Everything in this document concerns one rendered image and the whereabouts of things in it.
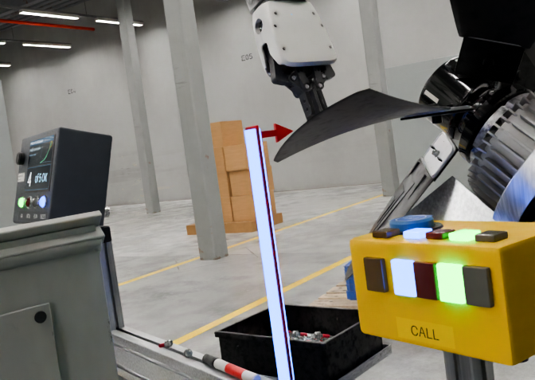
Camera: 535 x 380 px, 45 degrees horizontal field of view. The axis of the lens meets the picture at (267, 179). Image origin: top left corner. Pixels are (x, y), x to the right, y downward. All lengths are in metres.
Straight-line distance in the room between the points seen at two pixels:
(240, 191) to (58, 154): 7.94
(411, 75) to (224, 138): 2.75
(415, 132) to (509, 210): 7.61
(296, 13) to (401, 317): 0.49
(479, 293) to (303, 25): 0.52
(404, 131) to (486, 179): 7.61
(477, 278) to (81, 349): 0.31
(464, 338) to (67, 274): 0.32
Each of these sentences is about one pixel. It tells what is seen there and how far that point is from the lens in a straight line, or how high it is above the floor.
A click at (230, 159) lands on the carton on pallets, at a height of 1.03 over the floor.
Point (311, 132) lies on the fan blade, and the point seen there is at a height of 1.18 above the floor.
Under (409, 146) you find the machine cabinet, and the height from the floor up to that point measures 0.89.
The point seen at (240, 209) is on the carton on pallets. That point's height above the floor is 0.32.
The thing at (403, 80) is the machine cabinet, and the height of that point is 1.76.
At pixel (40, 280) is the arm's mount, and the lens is 0.54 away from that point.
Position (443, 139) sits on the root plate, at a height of 1.13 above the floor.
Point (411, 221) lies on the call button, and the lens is 0.59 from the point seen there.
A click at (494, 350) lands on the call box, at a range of 0.52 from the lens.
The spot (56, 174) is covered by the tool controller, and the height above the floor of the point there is 1.16.
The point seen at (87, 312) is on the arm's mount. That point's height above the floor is 1.05.
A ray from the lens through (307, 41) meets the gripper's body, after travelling 0.90.
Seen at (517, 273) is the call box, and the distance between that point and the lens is 0.51.
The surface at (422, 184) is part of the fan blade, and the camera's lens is 1.10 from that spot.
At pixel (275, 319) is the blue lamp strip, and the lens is 0.82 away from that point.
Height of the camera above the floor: 1.17
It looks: 3 degrees down
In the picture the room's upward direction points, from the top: 8 degrees counter-clockwise
